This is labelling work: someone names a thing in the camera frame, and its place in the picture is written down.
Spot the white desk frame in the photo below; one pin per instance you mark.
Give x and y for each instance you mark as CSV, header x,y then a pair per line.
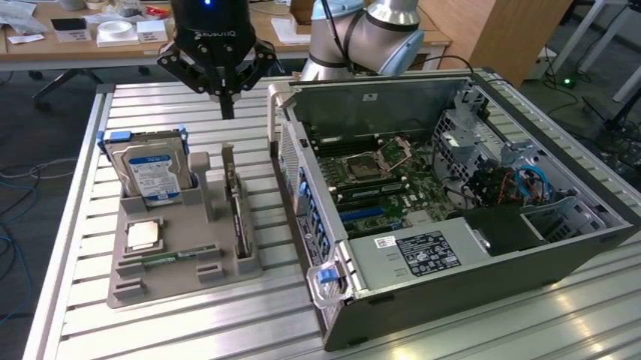
x,y
627,84

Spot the wooden cabinet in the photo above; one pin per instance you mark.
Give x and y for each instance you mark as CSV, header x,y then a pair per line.
x,y
500,37

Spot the grey power supply unit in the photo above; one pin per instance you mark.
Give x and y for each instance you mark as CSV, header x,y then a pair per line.
x,y
380,262

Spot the brown cardboard box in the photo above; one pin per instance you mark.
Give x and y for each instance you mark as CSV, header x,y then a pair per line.
x,y
300,9

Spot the white box with black top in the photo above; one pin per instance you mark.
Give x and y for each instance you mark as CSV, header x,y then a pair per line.
x,y
69,30

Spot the CPU socket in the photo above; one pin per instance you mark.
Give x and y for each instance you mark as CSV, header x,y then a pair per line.
x,y
360,168

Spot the green expansion card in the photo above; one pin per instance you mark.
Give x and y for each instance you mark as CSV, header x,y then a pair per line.
x,y
241,217

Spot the white paper stack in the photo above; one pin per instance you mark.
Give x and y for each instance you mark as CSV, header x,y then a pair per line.
x,y
289,33

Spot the silver disk bay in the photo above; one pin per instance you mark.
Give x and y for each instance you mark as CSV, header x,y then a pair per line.
x,y
570,210

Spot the grey plastic parts rack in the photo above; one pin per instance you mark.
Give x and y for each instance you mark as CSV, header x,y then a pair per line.
x,y
174,279

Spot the green RAM stick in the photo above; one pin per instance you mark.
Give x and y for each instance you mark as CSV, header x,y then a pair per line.
x,y
164,257

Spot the plain white box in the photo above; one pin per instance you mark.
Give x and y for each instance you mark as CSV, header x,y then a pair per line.
x,y
149,32

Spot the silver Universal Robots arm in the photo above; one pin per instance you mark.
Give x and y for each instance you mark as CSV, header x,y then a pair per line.
x,y
389,22

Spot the black plastic air shroud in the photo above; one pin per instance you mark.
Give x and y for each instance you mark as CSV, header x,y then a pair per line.
x,y
500,232

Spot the RAM stick with white label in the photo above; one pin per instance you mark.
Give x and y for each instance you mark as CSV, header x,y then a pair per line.
x,y
369,193

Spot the blue case latch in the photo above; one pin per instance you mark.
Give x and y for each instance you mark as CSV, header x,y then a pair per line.
x,y
324,276

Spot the black office chair base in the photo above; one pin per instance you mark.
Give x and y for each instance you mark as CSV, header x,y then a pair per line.
x,y
54,84

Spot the red packet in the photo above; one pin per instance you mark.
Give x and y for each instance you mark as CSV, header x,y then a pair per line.
x,y
156,12

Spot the black device with green light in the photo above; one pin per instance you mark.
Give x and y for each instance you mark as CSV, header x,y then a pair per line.
x,y
567,81

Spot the silver CPU chip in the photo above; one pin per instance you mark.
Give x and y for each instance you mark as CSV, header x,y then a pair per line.
x,y
142,236

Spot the green motherboard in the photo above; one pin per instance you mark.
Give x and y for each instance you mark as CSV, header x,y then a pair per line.
x,y
400,210

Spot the red and white card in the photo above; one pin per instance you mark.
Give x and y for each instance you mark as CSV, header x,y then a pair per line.
x,y
24,38

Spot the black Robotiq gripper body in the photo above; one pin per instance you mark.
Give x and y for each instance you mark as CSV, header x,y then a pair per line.
x,y
215,22

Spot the hard disk with blue caddy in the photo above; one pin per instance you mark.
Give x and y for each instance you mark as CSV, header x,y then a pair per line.
x,y
149,168

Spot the white tape roll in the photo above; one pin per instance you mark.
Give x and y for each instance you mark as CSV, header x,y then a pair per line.
x,y
114,27

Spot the clear plastic bag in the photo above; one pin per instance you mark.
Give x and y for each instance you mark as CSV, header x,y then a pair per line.
x,y
20,18

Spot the open dark PC case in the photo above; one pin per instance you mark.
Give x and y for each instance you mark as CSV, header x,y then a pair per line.
x,y
450,300

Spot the flat white box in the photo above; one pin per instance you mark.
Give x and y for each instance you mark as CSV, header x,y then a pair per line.
x,y
120,42

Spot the wooden desk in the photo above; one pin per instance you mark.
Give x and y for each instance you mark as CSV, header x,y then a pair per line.
x,y
435,37
40,50

